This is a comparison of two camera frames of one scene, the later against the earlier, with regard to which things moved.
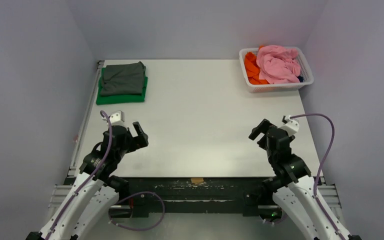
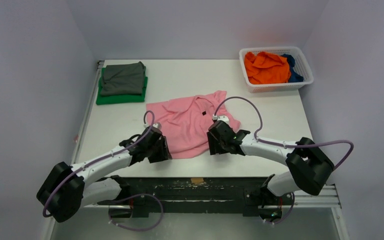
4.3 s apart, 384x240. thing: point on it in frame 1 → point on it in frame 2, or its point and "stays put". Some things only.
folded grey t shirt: x=123 y=79 stays put
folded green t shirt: x=114 y=99 stays put
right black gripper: x=265 y=135 → x=216 y=139
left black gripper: x=136 y=142 → x=162 y=155
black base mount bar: x=191 y=197 stays put
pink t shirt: x=278 y=64 → x=185 y=121
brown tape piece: x=197 y=180 stays put
